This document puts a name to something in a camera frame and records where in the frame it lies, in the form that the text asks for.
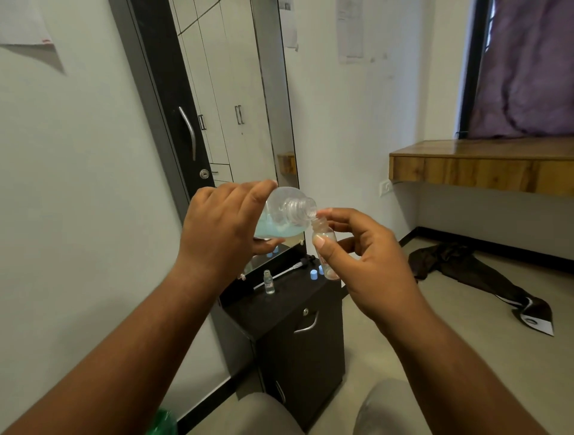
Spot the person's right hand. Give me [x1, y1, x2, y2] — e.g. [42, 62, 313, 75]
[312, 207, 431, 337]

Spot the person's left hand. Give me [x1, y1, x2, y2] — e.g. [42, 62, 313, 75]
[177, 179, 286, 292]

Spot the small clear plastic bottle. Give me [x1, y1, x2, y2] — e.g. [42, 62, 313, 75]
[311, 216, 342, 281]

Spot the large clear bottle blue liquid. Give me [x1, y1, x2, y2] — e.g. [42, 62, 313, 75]
[253, 186, 318, 241]

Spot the person's right forearm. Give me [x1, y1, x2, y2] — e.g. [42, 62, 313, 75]
[377, 309, 551, 435]

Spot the person's left forearm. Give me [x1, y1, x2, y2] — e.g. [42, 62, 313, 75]
[0, 262, 225, 435]

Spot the white stick with black tip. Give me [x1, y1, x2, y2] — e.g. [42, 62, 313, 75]
[253, 256, 317, 291]

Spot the black cabinet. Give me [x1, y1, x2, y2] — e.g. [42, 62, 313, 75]
[218, 255, 346, 434]

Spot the black cloth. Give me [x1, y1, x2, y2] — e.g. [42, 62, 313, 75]
[407, 242, 555, 337]

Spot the person's right leg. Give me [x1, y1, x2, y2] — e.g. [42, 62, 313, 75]
[353, 379, 434, 435]

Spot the black wardrobe door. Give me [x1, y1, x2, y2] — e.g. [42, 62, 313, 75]
[109, 0, 217, 225]

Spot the green plastic item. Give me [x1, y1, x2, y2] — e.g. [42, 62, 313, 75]
[154, 407, 179, 435]

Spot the purple curtain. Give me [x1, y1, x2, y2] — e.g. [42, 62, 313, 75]
[468, 0, 574, 140]

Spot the silver cabinet door handle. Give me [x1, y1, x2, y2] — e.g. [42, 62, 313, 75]
[293, 310, 320, 335]

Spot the long silver door handle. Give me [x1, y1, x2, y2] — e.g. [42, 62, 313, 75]
[178, 106, 197, 161]

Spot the wooden wall shelf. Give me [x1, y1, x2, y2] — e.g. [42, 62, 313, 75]
[388, 137, 574, 198]

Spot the tall wall mirror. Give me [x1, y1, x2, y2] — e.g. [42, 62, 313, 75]
[168, 0, 308, 278]

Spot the narrow white wall paper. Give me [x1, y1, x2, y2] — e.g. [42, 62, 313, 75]
[336, 0, 365, 63]

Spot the small white wall paper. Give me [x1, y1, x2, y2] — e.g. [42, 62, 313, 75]
[278, 0, 300, 51]

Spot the black window frame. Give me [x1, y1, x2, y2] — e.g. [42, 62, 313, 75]
[456, 0, 495, 138]

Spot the large white wall paper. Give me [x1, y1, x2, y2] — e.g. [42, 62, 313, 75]
[0, 0, 57, 48]

